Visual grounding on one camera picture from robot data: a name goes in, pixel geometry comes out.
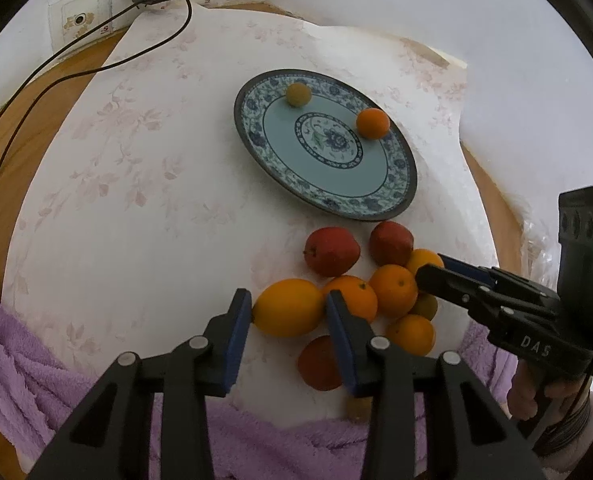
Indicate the small brown fruit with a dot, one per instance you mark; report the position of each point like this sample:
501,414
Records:
359,407

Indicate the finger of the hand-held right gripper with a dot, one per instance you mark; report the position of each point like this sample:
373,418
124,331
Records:
446,285
469,267

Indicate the small yellow-green fruit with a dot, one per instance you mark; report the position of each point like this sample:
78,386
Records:
425,306
298,94

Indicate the white wall socket plate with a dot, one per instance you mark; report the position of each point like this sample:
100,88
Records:
121,12

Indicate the red apple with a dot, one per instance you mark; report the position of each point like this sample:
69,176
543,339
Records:
331,251
316,362
390,243

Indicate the purple fleece towel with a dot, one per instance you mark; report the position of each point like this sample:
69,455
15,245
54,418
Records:
16,370

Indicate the large yellow-orange citrus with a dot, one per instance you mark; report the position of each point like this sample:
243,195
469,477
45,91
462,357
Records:
289,307

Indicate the blue floral ceramic plate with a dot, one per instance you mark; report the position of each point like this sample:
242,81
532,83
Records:
326,170

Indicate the orange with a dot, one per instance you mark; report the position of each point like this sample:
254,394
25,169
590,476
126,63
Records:
421,259
373,123
356,297
411,334
394,290

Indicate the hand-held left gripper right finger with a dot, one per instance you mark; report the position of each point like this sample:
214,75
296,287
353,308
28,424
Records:
339,342

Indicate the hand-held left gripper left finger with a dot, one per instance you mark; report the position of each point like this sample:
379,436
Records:
239,340

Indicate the clear plastic sheet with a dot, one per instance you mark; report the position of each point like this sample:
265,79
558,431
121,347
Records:
536,245

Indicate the person's right hand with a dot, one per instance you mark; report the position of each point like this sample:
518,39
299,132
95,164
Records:
521,400

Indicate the white coaxial wall plate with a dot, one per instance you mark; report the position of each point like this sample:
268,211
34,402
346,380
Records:
79,22

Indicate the floral white table cloth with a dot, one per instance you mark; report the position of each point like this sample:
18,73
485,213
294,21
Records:
151,185

